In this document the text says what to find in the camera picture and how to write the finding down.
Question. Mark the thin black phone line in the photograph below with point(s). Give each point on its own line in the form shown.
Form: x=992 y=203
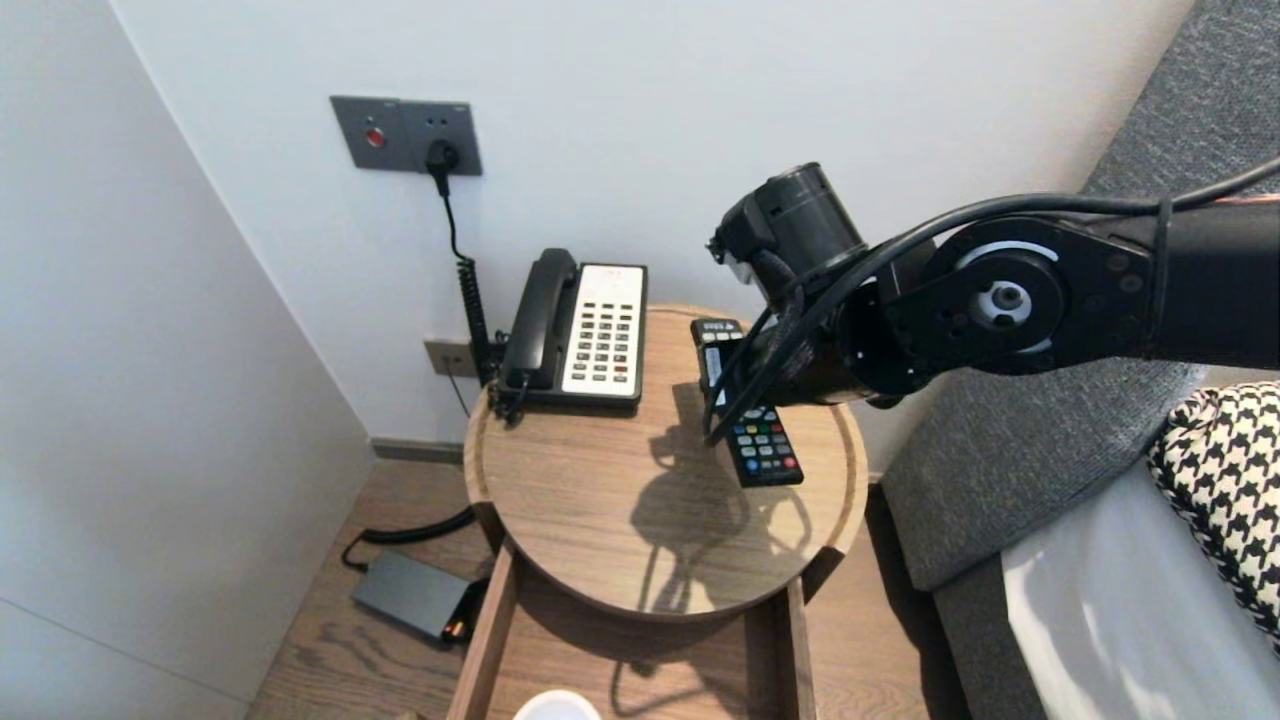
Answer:
x=458 y=395

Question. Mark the grey fabric bed frame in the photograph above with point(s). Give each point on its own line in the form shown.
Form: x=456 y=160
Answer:
x=985 y=650

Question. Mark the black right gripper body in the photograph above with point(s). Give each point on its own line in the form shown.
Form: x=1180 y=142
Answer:
x=715 y=365

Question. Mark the black white houndstooth pillow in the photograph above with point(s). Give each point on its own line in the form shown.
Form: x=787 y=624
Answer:
x=1225 y=480

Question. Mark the round wooden bedside table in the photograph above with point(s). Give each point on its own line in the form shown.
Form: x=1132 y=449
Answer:
x=560 y=480

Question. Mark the grey fabric headboard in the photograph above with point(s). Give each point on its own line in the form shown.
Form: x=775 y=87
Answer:
x=1000 y=480

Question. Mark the black telephone handset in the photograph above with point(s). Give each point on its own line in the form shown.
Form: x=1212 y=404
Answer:
x=535 y=320

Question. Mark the black TV remote control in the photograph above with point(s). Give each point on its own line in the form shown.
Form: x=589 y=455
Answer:
x=765 y=450

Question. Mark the curved front wooden drawer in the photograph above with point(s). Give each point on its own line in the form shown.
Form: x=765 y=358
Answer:
x=490 y=640

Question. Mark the white bed sheet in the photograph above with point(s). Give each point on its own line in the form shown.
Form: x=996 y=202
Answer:
x=1120 y=620

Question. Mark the grey switch plate red button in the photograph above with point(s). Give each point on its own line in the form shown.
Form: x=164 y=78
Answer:
x=368 y=135

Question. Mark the small grey wall jack plate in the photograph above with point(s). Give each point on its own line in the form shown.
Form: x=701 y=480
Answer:
x=445 y=358

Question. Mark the white round puck device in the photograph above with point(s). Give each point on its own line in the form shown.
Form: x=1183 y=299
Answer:
x=555 y=707

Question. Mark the grey wall socket plate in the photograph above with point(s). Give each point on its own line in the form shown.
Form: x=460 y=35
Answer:
x=440 y=130

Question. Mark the grey power adapter box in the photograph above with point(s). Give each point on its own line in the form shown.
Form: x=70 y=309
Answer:
x=410 y=595

